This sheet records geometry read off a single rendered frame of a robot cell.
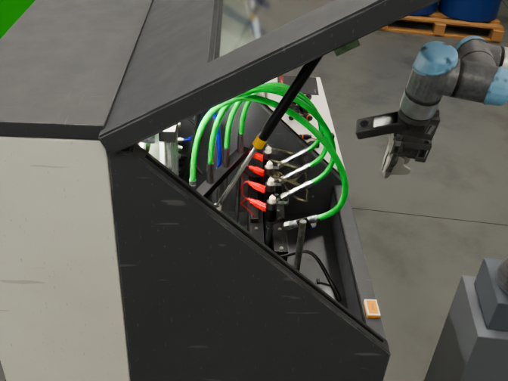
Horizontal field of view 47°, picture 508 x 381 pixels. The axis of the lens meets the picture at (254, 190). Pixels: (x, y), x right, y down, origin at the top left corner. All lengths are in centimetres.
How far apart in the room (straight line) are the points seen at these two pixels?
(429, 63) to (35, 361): 104
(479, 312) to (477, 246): 160
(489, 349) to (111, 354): 99
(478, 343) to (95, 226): 108
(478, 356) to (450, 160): 243
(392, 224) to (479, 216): 54
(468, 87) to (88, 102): 71
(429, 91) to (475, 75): 9
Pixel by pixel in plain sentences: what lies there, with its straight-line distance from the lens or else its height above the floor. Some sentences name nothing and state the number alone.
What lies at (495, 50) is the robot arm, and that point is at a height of 154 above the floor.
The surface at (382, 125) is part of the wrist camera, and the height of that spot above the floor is 137.
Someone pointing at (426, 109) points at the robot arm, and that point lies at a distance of 125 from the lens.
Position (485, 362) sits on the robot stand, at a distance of 179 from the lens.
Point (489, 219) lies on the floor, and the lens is 359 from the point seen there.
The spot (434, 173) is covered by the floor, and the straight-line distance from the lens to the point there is 386.
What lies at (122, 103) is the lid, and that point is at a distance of 104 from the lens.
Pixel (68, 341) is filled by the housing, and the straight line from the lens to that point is 135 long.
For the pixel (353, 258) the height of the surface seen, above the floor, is 95.
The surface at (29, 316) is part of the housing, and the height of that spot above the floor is 105.
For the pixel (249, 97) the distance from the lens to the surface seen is 126.
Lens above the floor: 197
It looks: 35 degrees down
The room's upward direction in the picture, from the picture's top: 4 degrees clockwise
